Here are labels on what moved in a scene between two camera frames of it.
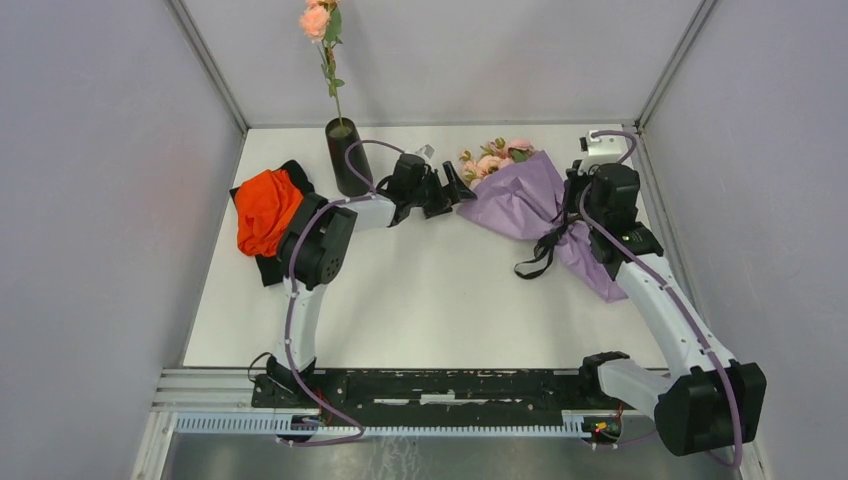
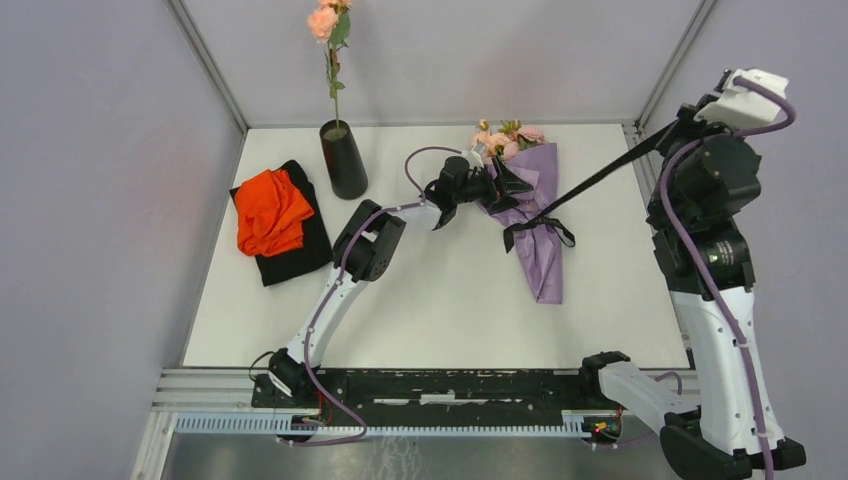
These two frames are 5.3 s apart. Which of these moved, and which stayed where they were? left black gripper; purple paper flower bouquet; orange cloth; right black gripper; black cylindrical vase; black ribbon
Moved: purple paper flower bouquet; black ribbon; left black gripper; right black gripper
Stayed: black cylindrical vase; orange cloth
